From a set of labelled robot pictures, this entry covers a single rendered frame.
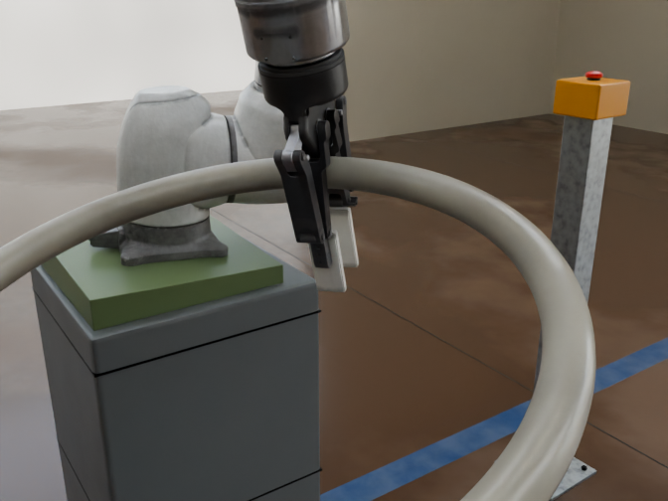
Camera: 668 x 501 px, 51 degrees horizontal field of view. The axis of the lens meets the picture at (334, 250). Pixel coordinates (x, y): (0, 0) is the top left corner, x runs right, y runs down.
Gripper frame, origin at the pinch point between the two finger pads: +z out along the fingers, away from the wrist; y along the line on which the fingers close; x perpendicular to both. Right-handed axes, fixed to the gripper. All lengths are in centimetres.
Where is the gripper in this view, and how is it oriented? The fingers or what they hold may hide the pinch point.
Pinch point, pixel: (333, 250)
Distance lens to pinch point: 71.0
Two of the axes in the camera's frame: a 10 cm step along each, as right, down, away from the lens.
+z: 1.4, 8.3, 5.3
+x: 9.4, 0.5, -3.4
